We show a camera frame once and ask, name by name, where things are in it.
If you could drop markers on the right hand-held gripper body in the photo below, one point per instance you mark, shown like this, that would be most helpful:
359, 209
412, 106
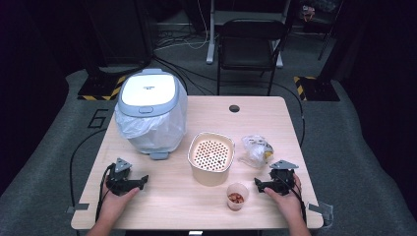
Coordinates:
282, 182

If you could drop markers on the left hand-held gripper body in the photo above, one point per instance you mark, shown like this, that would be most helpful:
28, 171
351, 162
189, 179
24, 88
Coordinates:
119, 184

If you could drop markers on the small translucent plastic cup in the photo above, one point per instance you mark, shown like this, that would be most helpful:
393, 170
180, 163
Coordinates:
237, 190

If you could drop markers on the brown food scraps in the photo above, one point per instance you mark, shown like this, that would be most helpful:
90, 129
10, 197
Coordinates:
236, 198

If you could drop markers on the clear plastic bag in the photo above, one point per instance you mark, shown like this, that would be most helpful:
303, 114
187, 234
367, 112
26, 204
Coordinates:
257, 150

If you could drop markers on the white plastic bin liner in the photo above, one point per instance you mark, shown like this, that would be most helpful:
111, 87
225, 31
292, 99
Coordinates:
154, 131

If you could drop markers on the beige perforated strainer container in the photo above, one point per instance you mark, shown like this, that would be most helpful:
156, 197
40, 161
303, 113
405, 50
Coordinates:
211, 154

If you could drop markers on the white grey pedal trash can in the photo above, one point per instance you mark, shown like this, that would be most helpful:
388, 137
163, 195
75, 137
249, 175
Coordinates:
147, 90

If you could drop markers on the person's left hand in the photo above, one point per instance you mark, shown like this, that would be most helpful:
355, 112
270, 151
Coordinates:
113, 203

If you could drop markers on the person's right hand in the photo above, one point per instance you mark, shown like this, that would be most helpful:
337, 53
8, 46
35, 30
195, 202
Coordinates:
290, 205

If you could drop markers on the black folding chair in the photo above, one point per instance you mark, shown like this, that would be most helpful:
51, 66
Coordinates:
211, 32
250, 42

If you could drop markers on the dark cabinet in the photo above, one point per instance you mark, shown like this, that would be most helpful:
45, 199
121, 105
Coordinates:
121, 29

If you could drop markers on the grey table edge bracket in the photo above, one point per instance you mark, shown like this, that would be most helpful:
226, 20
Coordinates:
323, 211
78, 207

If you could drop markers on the black hazard-striped base plate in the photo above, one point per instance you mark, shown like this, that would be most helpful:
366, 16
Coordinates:
98, 88
316, 89

